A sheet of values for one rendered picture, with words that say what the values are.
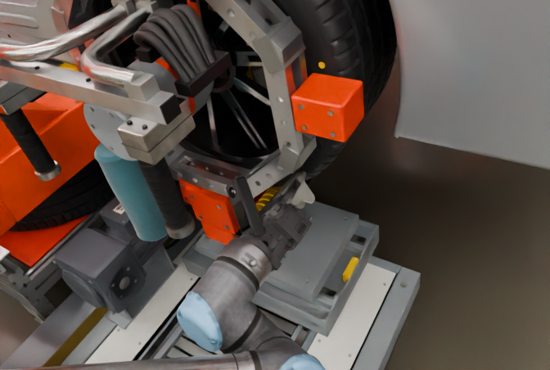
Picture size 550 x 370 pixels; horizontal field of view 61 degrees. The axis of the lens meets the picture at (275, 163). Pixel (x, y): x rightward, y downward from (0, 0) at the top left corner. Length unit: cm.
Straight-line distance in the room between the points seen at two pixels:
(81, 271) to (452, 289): 105
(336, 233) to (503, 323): 52
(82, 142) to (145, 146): 75
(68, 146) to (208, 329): 74
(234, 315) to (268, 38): 42
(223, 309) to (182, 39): 41
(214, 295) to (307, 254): 61
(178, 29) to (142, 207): 51
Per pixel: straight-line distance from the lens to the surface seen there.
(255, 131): 99
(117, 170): 99
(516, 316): 153
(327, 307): 132
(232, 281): 77
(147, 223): 109
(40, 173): 98
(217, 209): 106
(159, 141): 63
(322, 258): 132
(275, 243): 86
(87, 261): 129
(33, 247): 163
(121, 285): 131
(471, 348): 146
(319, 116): 71
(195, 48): 64
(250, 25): 69
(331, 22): 74
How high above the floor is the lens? 128
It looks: 41 degrees down
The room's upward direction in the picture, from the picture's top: 12 degrees counter-clockwise
